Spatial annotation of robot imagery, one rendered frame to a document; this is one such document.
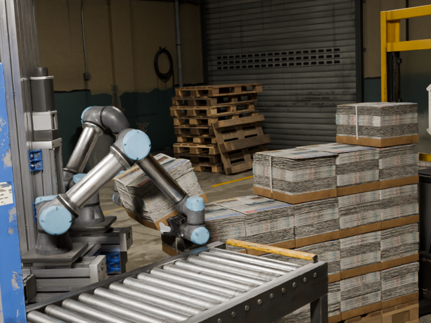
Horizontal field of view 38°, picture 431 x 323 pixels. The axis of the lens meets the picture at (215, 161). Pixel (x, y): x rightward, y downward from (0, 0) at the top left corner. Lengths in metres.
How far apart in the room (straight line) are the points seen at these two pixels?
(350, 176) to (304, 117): 7.58
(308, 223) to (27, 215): 1.40
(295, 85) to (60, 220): 8.85
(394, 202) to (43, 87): 2.00
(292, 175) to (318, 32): 7.69
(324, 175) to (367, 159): 0.29
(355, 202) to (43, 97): 1.72
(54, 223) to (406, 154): 2.06
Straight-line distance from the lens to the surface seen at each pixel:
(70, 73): 10.52
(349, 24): 10.49
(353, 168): 3.46
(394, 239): 3.73
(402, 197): 3.73
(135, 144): 2.50
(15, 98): 2.81
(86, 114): 3.38
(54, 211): 2.48
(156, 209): 2.93
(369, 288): 3.69
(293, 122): 11.13
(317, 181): 3.32
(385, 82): 4.29
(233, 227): 3.07
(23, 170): 2.83
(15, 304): 1.25
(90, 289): 2.25
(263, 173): 3.44
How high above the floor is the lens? 1.51
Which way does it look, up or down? 8 degrees down
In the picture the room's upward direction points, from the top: 3 degrees counter-clockwise
